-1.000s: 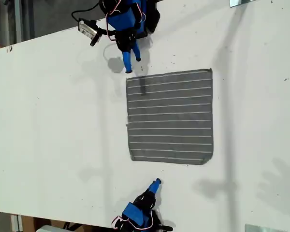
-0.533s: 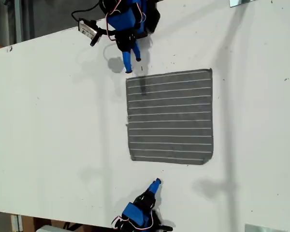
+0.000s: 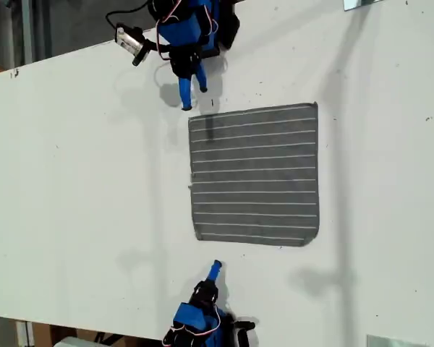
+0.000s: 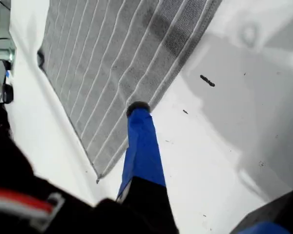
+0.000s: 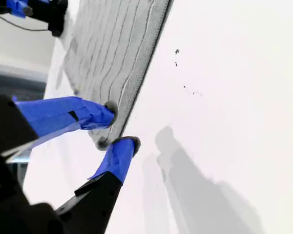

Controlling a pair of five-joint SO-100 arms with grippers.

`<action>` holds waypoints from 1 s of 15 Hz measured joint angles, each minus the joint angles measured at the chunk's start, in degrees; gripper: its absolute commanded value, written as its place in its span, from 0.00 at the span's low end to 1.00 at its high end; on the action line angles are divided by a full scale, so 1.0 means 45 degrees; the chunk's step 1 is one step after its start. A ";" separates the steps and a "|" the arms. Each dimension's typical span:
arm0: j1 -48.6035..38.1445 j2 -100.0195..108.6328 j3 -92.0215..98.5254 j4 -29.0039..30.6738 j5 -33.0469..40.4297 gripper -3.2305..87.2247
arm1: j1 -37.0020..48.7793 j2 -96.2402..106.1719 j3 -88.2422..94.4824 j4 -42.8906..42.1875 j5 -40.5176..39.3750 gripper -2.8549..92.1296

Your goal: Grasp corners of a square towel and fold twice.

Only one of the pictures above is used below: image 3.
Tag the white table leg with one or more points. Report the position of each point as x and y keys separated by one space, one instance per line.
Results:
x=23 y=334

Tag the shiny metal plate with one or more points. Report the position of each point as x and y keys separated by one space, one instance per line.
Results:
x=358 y=3

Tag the black camera stalk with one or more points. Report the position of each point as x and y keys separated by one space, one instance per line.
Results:
x=146 y=50

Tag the grey metal frame bar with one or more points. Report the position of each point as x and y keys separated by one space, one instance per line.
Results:
x=27 y=32

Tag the white plastic object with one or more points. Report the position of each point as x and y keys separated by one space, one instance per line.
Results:
x=76 y=342

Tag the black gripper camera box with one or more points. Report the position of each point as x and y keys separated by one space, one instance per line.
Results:
x=244 y=330
x=129 y=39

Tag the grey white-striped square towel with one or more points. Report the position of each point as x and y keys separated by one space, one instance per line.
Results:
x=253 y=173

